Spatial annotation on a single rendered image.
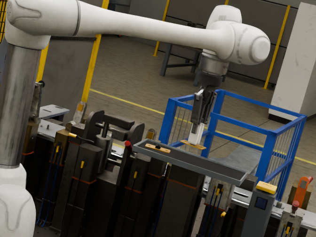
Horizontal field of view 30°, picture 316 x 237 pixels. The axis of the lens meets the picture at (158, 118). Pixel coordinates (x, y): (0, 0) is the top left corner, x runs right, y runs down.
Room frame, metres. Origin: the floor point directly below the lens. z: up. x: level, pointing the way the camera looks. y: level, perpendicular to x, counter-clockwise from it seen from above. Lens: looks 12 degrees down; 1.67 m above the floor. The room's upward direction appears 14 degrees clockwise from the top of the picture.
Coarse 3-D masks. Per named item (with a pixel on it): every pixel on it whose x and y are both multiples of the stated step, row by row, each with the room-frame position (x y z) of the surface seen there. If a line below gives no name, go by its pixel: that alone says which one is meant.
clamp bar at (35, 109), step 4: (40, 80) 2.25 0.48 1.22; (36, 84) 2.21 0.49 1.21; (40, 84) 2.21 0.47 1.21; (44, 84) 2.25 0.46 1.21; (36, 88) 2.20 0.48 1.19; (40, 88) 2.22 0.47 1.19; (36, 92) 2.21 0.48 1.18; (40, 92) 2.22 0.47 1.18; (36, 96) 2.22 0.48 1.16; (40, 96) 2.23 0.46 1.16; (32, 100) 2.22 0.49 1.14; (36, 100) 2.22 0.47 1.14; (40, 100) 2.23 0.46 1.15; (32, 104) 2.23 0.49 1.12; (36, 104) 2.22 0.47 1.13; (32, 108) 2.23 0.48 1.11; (36, 108) 2.22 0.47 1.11; (32, 112) 2.23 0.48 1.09; (36, 112) 2.22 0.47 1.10; (36, 116) 2.23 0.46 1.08; (28, 120) 2.24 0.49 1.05
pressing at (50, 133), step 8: (40, 128) 2.35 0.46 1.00; (48, 128) 2.38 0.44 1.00; (56, 128) 2.41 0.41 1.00; (64, 128) 2.45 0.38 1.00; (40, 136) 2.27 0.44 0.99; (48, 136) 2.26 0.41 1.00; (112, 152) 2.26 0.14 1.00; (120, 152) 2.30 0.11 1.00; (240, 192) 2.17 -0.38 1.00; (248, 192) 2.19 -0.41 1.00; (232, 200) 2.06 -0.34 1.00; (240, 200) 2.06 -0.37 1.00; (248, 200) 2.10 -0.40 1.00; (272, 208) 2.07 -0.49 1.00; (272, 216) 2.02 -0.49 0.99; (280, 216) 2.01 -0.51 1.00; (304, 216) 2.07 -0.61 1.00; (312, 216) 2.10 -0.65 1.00; (304, 224) 1.98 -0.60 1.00; (312, 224) 2.01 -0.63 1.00
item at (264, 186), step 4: (260, 184) 1.79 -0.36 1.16; (264, 184) 1.80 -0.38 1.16; (268, 184) 1.81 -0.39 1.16; (256, 188) 1.77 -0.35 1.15; (260, 188) 1.77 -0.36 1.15; (264, 188) 1.77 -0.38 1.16; (268, 188) 1.77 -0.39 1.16; (272, 188) 1.78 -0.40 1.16; (276, 188) 1.80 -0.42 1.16; (268, 192) 1.78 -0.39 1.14; (272, 192) 1.76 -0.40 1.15
